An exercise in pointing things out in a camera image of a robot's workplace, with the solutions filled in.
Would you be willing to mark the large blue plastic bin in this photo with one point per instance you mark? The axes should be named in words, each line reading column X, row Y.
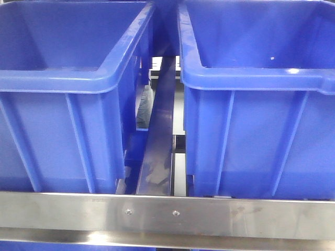
column 259, row 98

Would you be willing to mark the left blue plastic bin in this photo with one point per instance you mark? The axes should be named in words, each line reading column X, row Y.
column 71, row 74

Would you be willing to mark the steel shelf divider rail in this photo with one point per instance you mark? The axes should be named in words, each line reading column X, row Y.
column 155, row 173

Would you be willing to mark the steel shelf front rail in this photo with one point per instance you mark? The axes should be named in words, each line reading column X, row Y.
column 168, row 222

